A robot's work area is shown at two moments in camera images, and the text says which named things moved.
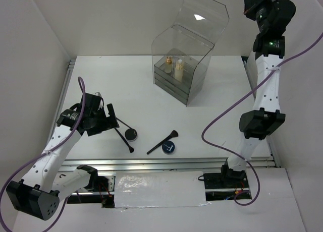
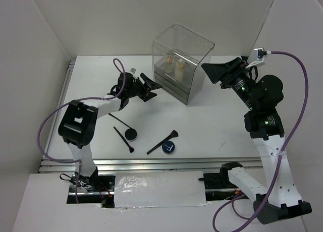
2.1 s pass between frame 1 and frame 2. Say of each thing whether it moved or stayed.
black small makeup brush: stayed
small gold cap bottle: stayed
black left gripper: moved
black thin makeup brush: stayed
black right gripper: moved
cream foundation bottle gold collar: stayed
